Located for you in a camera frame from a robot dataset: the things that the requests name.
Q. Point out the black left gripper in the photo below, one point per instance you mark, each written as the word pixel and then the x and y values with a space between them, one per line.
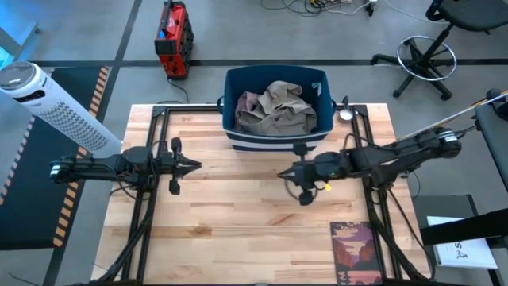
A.
pixel 174 167

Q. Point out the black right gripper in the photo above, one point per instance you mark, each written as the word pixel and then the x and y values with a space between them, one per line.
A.
pixel 307 171

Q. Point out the beige khaki garment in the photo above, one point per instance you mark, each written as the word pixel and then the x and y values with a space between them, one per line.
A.
pixel 278 111

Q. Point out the pink knit garment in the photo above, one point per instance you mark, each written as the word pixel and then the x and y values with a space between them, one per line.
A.
pixel 247 102

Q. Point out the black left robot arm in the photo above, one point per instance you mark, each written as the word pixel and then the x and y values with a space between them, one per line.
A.
pixel 91 165

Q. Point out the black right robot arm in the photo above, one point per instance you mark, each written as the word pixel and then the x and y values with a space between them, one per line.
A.
pixel 397 157

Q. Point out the small yellow tag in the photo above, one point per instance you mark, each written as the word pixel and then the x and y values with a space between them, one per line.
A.
pixel 328 187

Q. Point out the small round silver lamp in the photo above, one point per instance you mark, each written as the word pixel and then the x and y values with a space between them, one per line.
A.
pixel 346 114

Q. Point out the teal white tag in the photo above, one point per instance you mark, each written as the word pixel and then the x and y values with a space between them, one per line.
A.
pixel 316 88

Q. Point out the navy white striped fabric basket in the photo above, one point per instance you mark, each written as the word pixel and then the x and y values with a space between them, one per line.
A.
pixel 238 79

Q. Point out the landscape poster card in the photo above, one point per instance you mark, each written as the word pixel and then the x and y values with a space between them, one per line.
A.
pixel 355 254

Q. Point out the white tower fan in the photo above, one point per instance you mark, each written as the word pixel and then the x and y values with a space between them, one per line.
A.
pixel 59 107

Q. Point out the dark grey box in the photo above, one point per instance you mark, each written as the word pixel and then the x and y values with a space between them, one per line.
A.
pixel 440 206

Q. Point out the black mat orange striped edge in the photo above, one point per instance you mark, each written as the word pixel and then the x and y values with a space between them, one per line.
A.
pixel 31 190

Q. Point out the yellow rod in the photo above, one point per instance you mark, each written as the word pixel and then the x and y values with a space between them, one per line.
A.
pixel 448 118

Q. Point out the black office stool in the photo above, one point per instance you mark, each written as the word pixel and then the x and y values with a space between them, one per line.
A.
pixel 426 59

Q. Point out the black bar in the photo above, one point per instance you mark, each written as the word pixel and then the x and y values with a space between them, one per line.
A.
pixel 464 228

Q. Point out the white paper booklet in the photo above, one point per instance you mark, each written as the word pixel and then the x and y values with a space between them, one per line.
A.
pixel 464 250

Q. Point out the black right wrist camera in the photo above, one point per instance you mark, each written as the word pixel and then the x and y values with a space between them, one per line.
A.
pixel 331 163

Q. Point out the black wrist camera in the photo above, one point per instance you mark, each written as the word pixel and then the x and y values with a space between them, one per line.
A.
pixel 137 155
pixel 331 163

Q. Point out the black metal rig frame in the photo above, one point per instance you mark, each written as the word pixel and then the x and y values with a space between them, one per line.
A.
pixel 152 127

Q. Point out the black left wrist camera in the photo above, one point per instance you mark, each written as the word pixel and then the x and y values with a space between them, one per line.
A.
pixel 137 155

